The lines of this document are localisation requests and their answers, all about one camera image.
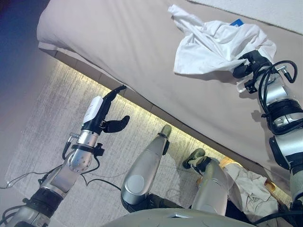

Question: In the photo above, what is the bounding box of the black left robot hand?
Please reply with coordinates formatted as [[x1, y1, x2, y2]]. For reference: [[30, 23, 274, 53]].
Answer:
[[80, 85, 131, 135]]

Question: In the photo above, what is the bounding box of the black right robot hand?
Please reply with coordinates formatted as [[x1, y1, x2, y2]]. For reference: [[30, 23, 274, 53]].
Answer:
[[232, 49, 273, 80]]

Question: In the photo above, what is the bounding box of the white garment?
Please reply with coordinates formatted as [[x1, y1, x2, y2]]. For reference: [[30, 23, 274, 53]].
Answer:
[[168, 4, 277, 93]]

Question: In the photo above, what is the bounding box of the beige garment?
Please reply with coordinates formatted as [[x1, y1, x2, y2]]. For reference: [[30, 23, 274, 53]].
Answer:
[[220, 162, 280, 220]]

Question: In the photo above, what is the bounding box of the white bed sheet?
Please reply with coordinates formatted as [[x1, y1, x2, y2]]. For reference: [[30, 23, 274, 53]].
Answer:
[[187, 0, 303, 36]]

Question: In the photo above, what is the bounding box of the bed with beige cover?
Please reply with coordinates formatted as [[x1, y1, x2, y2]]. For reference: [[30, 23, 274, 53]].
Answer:
[[37, 0, 303, 197]]

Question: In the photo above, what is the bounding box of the brown wicker basket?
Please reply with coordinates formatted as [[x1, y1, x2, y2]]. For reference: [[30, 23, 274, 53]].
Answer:
[[219, 157, 277, 197]]

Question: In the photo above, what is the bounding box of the silver left robot leg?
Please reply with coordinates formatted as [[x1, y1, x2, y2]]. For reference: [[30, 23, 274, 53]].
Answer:
[[120, 124, 172, 206]]

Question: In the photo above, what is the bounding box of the silver robot leg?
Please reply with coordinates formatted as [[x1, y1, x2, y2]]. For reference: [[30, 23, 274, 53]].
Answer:
[[182, 148, 232, 216], [120, 124, 172, 206]]

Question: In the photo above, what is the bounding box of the silver right robot leg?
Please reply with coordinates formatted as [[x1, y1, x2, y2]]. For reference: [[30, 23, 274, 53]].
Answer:
[[182, 148, 232, 216]]

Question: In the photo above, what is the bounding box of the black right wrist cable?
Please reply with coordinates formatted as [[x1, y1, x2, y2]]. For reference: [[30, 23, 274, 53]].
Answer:
[[257, 60, 298, 119]]

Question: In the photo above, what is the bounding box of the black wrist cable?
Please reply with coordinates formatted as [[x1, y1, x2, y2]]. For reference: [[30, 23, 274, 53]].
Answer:
[[257, 60, 298, 119], [62, 133, 106, 175]]

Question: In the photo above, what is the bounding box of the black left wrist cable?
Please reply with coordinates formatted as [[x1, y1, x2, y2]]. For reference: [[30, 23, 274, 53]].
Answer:
[[62, 133, 106, 175]]

